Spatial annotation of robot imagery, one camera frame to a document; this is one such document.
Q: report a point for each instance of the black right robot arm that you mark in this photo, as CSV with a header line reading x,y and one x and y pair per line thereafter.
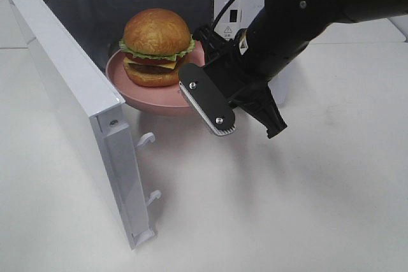
x,y
293,24

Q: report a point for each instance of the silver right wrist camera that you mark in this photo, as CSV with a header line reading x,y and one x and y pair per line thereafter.
x,y
206,99

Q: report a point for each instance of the pink round plate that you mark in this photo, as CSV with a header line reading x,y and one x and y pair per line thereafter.
x,y
167,101

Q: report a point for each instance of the burger with lettuce and cheese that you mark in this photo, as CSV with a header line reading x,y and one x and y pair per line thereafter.
x,y
156,42

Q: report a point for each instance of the white microwave door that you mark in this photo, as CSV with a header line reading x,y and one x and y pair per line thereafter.
x,y
90,111

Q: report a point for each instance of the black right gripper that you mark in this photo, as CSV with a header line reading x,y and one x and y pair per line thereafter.
x,y
239,68

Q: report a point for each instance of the white warning label sticker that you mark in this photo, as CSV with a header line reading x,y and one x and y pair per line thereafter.
x,y
228,30

